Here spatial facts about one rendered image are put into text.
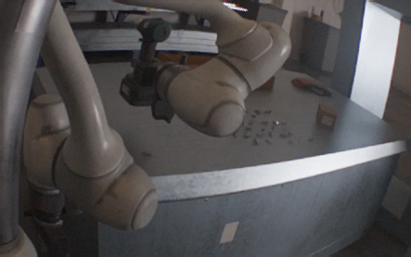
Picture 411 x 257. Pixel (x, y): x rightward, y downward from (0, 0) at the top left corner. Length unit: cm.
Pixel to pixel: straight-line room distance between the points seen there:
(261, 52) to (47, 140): 48
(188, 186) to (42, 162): 49
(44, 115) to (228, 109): 38
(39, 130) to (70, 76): 17
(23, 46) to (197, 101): 57
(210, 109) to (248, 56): 14
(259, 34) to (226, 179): 38
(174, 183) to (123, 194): 46
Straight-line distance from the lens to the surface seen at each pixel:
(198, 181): 104
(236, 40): 87
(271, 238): 150
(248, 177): 114
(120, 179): 56
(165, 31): 108
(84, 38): 468
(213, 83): 85
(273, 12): 629
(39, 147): 65
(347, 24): 277
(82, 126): 53
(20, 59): 33
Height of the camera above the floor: 109
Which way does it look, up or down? 20 degrees down
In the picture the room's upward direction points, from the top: 14 degrees clockwise
